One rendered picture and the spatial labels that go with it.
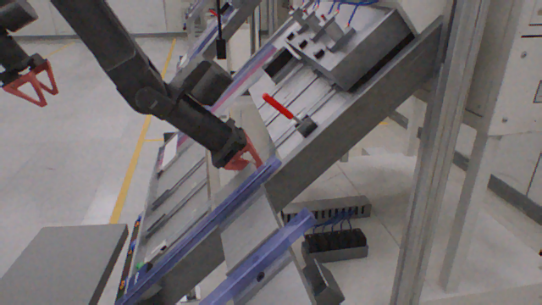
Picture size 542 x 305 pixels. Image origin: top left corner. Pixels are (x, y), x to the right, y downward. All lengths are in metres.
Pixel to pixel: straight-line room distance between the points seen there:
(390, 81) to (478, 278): 0.58
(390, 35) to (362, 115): 0.13
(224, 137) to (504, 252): 0.79
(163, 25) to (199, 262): 8.86
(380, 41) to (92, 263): 0.85
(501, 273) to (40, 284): 1.09
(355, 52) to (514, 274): 0.69
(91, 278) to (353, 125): 0.73
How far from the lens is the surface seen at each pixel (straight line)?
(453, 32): 0.59
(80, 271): 1.06
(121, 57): 0.56
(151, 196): 1.03
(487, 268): 1.06
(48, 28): 9.93
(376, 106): 0.60
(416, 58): 0.61
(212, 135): 0.62
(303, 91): 0.76
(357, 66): 0.61
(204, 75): 0.60
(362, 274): 0.93
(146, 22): 9.44
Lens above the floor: 1.25
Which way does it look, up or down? 26 degrees down
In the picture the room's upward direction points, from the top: straight up
